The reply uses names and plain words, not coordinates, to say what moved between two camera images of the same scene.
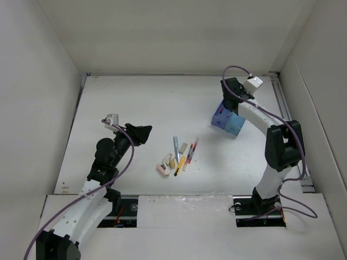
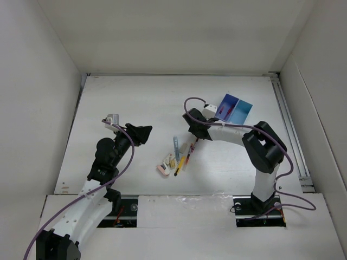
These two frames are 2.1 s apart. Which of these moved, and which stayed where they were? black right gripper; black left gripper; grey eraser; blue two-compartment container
Moved: black right gripper
Stayed: blue two-compartment container; black left gripper; grey eraser
